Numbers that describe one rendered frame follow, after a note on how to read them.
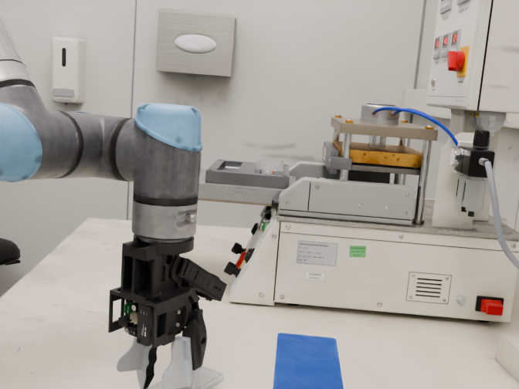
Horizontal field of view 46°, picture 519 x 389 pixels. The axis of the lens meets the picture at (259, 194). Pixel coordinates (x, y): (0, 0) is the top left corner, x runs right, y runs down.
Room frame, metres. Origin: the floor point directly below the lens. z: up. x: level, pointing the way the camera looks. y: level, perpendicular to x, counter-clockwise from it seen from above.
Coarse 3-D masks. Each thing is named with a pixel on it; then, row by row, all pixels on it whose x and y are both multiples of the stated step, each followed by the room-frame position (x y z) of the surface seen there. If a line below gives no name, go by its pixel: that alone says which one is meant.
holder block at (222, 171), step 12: (216, 168) 1.24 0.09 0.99; (228, 168) 1.37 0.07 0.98; (240, 168) 1.27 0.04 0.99; (252, 168) 1.28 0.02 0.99; (288, 168) 1.33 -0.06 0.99; (216, 180) 1.20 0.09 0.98; (228, 180) 1.20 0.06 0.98; (240, 180) 1.20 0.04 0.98; (252, 180) 1.20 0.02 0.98; (264, 180) 1.20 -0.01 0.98; (276, 180) 1.20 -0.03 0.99; (288, 180) 1.20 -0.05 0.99
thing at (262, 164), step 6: (258, 162) 1.33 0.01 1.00; (264, 162) 1.33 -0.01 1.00; (270, 162) 1.34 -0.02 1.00; (276, 162) 1.35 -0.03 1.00; (282, 162) 1.36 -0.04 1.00; (258, 168) 1.22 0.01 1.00; (264, 168) 1.23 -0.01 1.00; (270, 168) 1.23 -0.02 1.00; (276, 168) 1.24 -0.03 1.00; (282, 168) 1.25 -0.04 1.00
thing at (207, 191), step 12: (204, 180) 1.24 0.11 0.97; (204, 192) 1.19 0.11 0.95; (216, 192) 1.19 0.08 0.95; (228, 192) 1.19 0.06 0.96; (240, 192) 1.19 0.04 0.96; (252, 192) 1.19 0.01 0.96; (264, 192) 1.19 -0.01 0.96; (276, 192) 1.19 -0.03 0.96; (252, 204) 1.21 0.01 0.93; (264, 204) 1.21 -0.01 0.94
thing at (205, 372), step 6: (204, 372) 0.79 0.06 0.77; (210, 372) 0.79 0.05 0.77; (216, 372) 0.79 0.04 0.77; (198, 378) 0.77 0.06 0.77; (204, 378) 0.77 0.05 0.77; (210, 378) 0.78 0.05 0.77; (216, 378) 0.78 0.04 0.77; (156, 384) 0.75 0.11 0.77; (198, 384) 0.76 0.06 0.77; (204, 384) 0.76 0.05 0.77
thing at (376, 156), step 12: (336, 144) 1.29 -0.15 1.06; (360, 144) 1.33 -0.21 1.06; (372, 144) 1.28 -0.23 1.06; (384, 144) 1.28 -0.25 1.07; (360, 156) 1.19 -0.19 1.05; (372, 156) 1.19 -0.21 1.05; (384, 156) 1.19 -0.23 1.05; (396, 156) 1.19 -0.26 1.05; (408, 156) 1.19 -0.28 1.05; (420, 156) 1.19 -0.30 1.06; (360, 168) 1.19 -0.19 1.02; (372, 168) 1.19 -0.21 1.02; (384, 168) 1.19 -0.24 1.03; (396, 168) 1.19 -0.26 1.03; (408, 168) 1.19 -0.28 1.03
